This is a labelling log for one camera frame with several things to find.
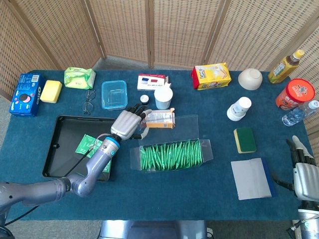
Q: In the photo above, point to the wooden rattan folding screen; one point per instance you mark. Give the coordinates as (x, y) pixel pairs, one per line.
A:
(124, 27)

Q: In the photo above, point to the small black white jar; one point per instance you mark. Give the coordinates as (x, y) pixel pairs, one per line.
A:
(144, 99)

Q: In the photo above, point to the beige upturned bowl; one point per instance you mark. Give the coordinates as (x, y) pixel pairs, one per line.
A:
(250, 79)

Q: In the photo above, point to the clear water bottle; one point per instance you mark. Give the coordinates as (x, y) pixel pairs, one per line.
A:
(296, 114)

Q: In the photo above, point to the black plastic tray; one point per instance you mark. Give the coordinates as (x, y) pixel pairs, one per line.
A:
(67, 134)

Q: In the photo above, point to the brown orange carton box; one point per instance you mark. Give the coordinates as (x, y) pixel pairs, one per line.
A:
(162, 119)

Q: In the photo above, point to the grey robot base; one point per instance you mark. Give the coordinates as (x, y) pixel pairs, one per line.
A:
(154, 230)

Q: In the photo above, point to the orange lidded can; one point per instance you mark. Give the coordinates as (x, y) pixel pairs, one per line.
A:
(296, 93)

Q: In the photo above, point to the stack of white paper cups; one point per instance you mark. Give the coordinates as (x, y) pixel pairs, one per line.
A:
(238, 109)

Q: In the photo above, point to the yellow red cracker pack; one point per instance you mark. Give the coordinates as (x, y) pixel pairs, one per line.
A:
(211, 76)

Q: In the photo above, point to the grey blue notebook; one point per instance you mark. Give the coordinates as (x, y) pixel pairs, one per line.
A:
(249, 179)

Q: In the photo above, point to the thin-framed eyeglasses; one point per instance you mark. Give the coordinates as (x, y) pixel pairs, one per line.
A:
(88, 107)

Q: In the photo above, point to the tea bottle yellow cap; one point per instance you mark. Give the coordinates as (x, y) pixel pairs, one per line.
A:
(282, 68)

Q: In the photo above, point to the white box blue red print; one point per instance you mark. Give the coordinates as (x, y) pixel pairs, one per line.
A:
(152, 82)

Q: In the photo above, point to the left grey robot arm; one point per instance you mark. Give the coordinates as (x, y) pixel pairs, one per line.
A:
(49, 189)

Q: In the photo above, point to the green yellow scouring sponge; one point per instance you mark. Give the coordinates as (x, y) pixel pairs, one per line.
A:
(245, 140)

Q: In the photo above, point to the blue Oreo cookie box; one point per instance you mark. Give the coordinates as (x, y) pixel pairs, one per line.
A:
(23, 99)

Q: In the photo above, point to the blue clear food container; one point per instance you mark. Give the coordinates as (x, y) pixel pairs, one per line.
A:
(114, 95)

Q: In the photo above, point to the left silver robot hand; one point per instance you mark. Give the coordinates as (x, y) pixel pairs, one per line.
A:
(124, 124)

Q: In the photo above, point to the clear box of green sachets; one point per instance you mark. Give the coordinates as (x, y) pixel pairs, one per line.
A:
(174, 134)

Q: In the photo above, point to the white lidded paper cup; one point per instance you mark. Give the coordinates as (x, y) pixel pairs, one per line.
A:
(163, 98)

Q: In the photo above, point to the green tissue pack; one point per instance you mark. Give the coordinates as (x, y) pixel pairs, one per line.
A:
(79, 78)

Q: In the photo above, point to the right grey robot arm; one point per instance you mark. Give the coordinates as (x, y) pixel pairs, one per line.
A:
(310, 221)

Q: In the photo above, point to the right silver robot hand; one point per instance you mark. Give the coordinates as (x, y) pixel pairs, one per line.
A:
(307, 179)

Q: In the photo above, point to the yellow sponge block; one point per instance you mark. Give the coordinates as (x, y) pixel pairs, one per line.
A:
(51, 91)

